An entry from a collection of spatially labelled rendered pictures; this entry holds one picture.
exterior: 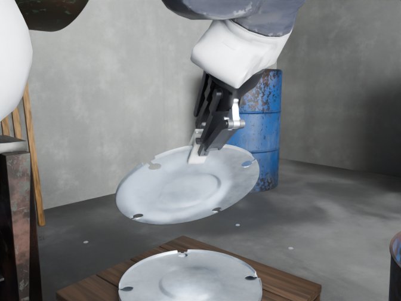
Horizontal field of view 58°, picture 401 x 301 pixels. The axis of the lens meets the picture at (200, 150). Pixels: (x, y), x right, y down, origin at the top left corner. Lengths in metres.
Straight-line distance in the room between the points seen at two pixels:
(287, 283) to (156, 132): 2.17
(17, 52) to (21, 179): 0.63
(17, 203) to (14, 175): 0.06
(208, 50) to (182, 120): 2.63
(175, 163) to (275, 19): 0.32
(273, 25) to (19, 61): 0.26
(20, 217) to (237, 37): 0.63
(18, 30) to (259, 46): 0.25
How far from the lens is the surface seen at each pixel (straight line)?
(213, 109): 0.51
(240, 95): 0.48
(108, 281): 0.85
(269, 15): 0.41
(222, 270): 0.84
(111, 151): 2.65
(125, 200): 0.71
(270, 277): 0.85
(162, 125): 2.89
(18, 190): 0.87
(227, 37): 0.42
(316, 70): 3.77
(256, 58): 0.41
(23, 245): 0.90
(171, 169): 0.65
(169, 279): 0.80
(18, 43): 0.25
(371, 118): 3.55
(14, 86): 0.25
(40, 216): 2.22
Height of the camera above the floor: 0.76
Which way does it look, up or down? 10 degrees down
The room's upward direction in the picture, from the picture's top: straight up
